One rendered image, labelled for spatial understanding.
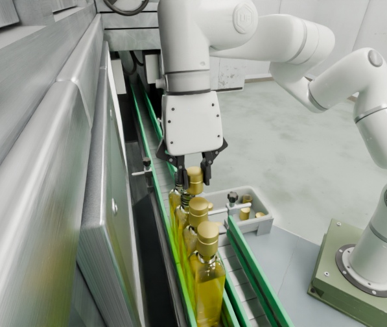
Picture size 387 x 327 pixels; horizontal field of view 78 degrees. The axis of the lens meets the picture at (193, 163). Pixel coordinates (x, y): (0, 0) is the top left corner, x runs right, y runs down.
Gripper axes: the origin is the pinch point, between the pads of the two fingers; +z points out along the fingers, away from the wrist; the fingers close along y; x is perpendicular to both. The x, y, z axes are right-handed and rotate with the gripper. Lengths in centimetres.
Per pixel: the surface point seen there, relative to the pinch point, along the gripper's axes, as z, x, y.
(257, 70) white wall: -16, 423, 258
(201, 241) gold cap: 5.7, -11.6, -2.7
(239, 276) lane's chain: 30.1, 2.0, 10.2
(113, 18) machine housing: -43, 85, -9
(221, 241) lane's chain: 27.2, 12.7, 9.8
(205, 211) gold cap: 4.1, -6.6, -0.4
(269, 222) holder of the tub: 31.8, 21.4, 31.1
